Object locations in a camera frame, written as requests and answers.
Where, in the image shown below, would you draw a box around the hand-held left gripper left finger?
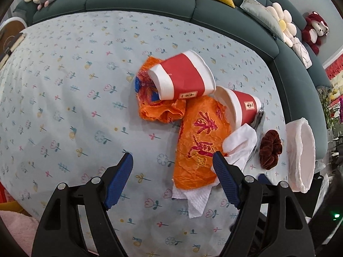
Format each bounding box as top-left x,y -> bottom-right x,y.
32,152 -> 134,257

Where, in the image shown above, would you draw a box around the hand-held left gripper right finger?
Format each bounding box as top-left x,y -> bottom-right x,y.
212,151 -> 315,257

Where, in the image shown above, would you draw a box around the white paper towel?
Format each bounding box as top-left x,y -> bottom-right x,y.
171,184 -> 213,219

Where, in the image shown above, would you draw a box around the white tissue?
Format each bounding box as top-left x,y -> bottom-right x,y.
210,125 -> 258,172

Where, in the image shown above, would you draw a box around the orange bag with red print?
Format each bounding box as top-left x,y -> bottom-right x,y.
171,96 -> 232,191

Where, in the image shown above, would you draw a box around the brown velvet scrunchie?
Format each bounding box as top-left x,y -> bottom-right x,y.
259,129 -> 283,170

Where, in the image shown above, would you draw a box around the bin with white liner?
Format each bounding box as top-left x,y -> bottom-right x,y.
285,117 -> 317,193

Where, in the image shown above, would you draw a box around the grey wrapper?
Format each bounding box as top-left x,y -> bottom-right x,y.
246,106 -> 266,164

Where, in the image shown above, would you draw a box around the red white paper cup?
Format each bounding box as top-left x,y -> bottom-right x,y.
149,49 -> 216,101
213,86 -> 262,131

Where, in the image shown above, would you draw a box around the orange blue plastic bag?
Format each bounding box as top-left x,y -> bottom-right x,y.
134,56 -> 187,124

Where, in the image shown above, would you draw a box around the green potted plants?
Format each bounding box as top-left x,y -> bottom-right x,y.
318,86 -> 343,136

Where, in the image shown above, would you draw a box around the pink fleece clothing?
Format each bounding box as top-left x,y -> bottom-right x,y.
0,210 -> 41,257

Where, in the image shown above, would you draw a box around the floral light blue tablecloth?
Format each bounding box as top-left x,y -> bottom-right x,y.
0,11 -> 288,257

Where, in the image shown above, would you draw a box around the folded pale pink garment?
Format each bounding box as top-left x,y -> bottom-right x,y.
292,36 -> 313,69

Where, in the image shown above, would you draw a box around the white flower plush pillow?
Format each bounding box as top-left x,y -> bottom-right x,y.
265,2 -> 298,49

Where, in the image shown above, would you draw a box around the pale green embroidered cushion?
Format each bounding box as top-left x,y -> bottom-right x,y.
240,0 -> 286,43

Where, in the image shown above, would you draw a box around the red teddy bear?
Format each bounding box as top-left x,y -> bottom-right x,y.
301,11 -> 330,56

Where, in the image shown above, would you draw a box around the teal sofa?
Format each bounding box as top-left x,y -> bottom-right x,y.
13,0 -> 333,172

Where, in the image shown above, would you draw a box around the round wooden side table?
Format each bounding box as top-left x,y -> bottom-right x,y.
0,16 -> 29,69

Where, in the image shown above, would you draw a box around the red framed wall art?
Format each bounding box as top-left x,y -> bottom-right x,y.
325,58 -> 343,87

